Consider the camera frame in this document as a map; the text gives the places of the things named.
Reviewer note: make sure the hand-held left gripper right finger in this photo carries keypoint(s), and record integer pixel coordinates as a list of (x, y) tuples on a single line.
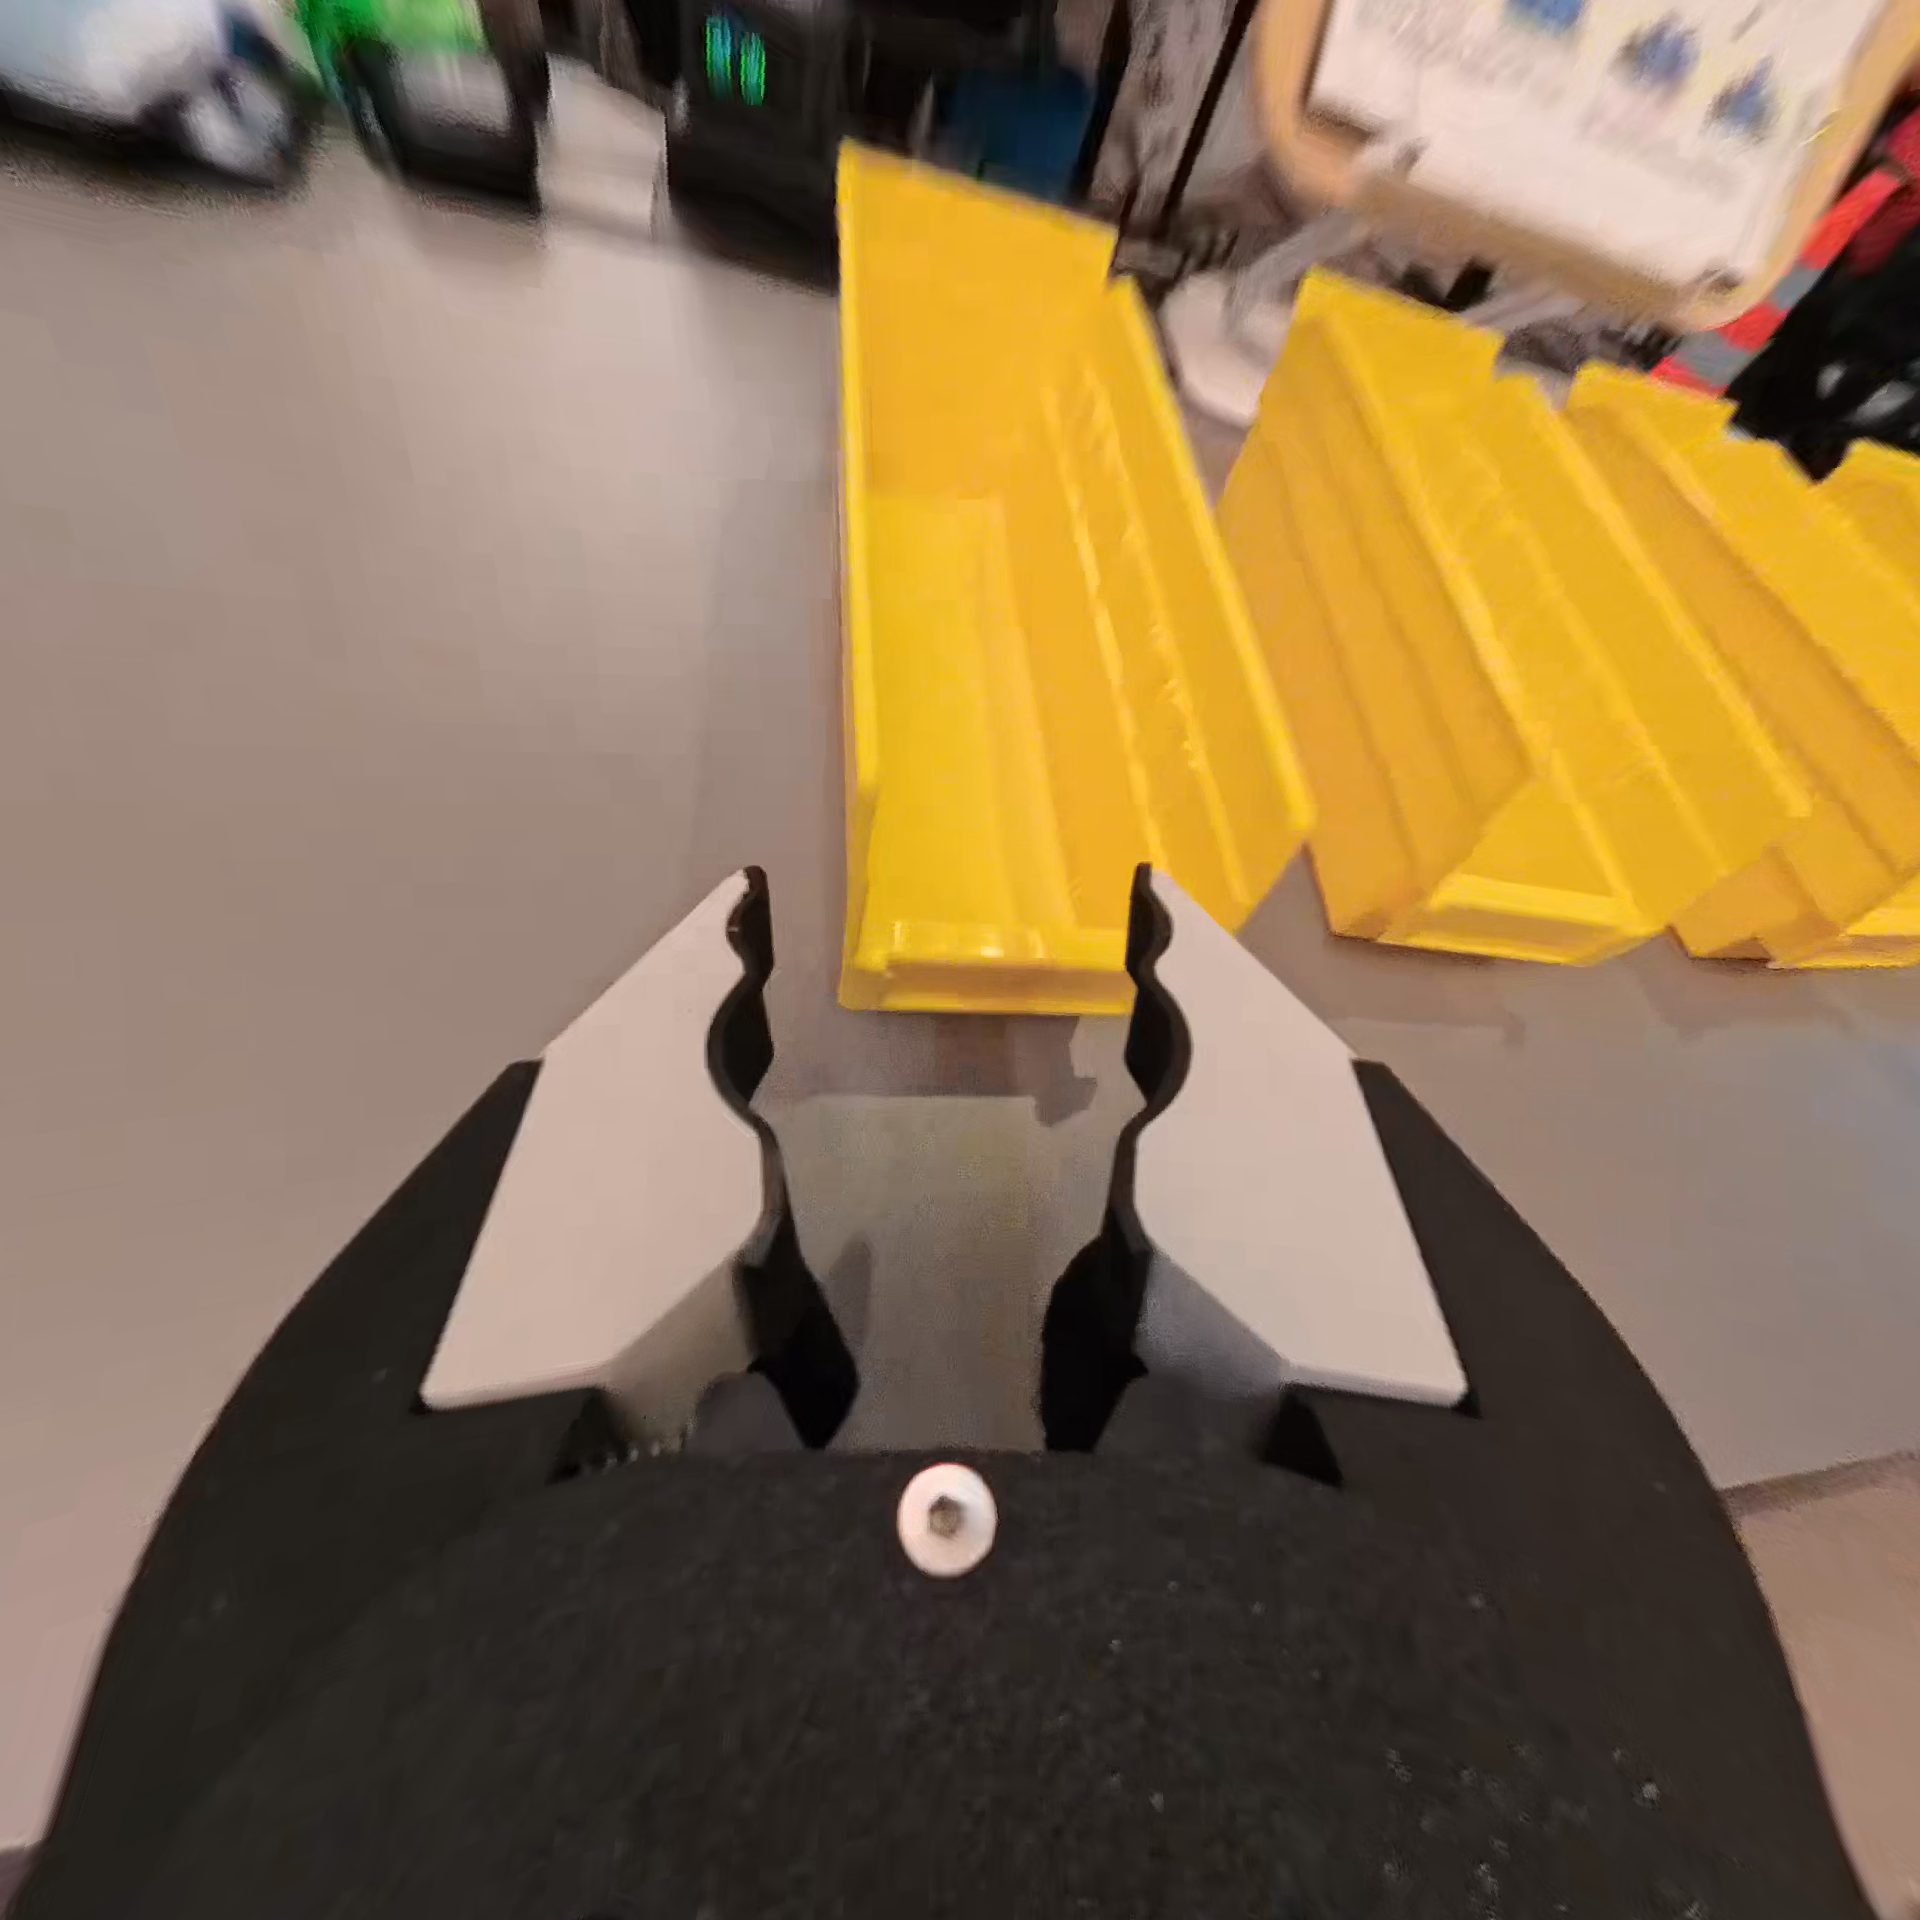
[(1290, 1230)]

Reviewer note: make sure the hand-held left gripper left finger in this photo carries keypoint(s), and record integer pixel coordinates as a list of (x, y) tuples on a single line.
[(600, 1230)]

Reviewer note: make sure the yellow plastic storage bin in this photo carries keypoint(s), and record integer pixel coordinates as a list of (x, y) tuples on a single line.
[(1395, 675), (1883, 603), (1697, 648), (1052, 675)]

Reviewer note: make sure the grey desk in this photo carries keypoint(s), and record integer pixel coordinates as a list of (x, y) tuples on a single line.
[(300, 675)]

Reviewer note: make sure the wooden sign board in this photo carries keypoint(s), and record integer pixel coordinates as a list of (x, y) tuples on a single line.
[(1290, 136)]

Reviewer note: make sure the black pouch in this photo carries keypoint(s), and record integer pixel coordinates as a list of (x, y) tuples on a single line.
[(452, 136)]

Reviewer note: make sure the blue container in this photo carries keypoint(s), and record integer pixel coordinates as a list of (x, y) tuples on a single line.
[(1023, 136)]

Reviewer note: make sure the black power station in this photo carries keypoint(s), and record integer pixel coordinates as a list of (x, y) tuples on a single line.
[(752, 101)]

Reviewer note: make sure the printed instruction sheet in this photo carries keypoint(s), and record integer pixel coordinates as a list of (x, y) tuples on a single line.
[(1503, 101)]

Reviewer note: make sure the green plastic object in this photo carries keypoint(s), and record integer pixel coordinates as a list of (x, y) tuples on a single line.
[(391, 23)]

